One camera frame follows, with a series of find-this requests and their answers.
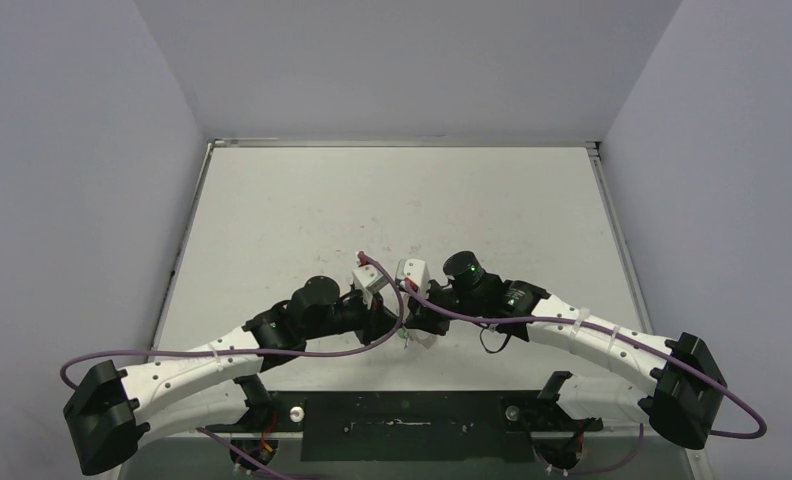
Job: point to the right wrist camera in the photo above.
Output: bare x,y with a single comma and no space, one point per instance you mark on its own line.
413,273

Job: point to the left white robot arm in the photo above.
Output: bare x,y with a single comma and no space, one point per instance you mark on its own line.
113,411

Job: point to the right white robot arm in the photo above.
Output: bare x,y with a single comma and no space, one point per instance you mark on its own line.
673,385

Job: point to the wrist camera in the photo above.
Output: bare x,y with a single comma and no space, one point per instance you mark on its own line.
413,273
369,280

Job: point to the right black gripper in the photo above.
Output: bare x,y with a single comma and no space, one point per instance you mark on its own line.
420,312

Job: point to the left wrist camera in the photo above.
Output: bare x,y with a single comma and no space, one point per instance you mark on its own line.
369,280

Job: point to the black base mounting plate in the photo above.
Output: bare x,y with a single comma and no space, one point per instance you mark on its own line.
413,425

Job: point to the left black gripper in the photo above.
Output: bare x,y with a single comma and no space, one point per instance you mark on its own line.
377,321

